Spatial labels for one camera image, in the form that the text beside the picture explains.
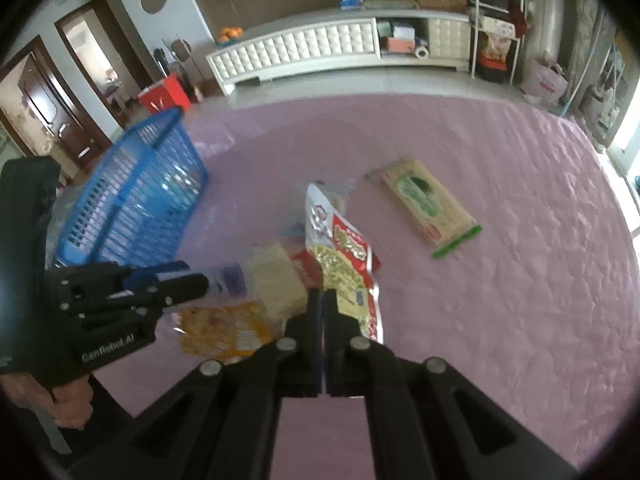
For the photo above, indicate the dark blue snack packet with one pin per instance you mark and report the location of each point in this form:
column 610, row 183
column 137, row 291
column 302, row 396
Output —
column 227, row 280

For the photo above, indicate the white metal shelf rack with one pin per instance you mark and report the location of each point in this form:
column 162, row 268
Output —
column 498, row 30

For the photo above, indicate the white tufted TV cabinet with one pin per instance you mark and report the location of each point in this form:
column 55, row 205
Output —
column 338, row 40

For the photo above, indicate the pink shopping bag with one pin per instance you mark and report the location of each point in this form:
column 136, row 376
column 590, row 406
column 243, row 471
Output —
column 545, row 80

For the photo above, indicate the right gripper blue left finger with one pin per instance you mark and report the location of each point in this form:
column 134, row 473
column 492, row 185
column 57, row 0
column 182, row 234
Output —
column 303, row 367

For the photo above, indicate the red gift box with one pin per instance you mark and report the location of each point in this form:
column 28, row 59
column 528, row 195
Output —
column 165, row 94

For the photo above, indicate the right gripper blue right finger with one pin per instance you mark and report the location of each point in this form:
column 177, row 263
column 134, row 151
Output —
column 346, row 352

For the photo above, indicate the brown wooden door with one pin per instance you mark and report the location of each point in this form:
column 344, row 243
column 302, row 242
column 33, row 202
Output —
column 43, row 116

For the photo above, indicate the pink quilted tablecloth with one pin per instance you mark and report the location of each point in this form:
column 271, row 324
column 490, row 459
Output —
column 540, row 311

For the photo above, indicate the oranges on plate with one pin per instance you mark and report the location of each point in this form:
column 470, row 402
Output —
column 228, row 35

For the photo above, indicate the orange snack bar packet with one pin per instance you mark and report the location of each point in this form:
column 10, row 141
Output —
column 226, row 334

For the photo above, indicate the blue plastic basket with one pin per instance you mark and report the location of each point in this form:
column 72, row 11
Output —
column 137, row 203

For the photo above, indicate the blue tissue box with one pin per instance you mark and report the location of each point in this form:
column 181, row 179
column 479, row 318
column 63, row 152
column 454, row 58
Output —
column 350, row 4

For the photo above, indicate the red white snack packet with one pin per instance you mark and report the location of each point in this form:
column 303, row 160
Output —
column 326, row 225

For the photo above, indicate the silver standing air conditioner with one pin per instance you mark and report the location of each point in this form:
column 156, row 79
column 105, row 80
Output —
column 545, row 24

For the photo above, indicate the green label cracker packet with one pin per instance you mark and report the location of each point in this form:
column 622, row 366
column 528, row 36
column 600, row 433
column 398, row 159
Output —
column 439, row 217

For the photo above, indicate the clear soda cracker packet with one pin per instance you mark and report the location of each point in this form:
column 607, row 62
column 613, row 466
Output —
column 275, row 282

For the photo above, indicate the person left hand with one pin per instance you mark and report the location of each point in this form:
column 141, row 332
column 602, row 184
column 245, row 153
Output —
column 68, row 405

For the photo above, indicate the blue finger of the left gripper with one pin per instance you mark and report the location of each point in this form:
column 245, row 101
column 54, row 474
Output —
column 158, row 295
column 148, row 278

